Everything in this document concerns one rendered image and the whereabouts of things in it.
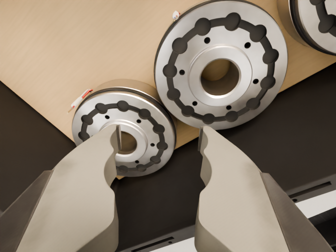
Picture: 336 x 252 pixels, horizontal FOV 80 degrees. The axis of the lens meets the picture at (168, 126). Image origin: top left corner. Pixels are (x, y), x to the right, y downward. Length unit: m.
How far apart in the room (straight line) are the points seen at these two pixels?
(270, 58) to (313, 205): 0.48
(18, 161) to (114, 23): 0.15
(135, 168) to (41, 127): 0.11
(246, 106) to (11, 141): 0.22
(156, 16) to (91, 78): 0.09
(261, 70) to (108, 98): 0.13
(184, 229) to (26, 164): 0.15
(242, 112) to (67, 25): 0.17
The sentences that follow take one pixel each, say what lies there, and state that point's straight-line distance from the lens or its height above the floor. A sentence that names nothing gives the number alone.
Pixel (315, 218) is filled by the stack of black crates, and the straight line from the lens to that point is 1.32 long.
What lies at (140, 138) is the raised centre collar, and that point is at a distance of 0.19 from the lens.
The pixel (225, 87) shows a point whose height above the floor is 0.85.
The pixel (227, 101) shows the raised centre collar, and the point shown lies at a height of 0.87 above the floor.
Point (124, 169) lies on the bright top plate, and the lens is 0.23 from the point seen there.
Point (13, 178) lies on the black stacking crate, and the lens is 0.22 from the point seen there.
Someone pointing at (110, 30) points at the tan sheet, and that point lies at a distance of 0.20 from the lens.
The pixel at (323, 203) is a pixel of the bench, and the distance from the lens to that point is 0.62.
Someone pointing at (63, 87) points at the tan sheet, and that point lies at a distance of 0.23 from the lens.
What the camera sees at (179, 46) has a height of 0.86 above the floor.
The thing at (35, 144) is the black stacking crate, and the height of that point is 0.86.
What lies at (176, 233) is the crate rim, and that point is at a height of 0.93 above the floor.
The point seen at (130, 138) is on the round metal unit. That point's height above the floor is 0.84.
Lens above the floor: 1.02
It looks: 57 degrees down
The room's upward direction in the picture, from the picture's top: 174 degrees counter-clockwise
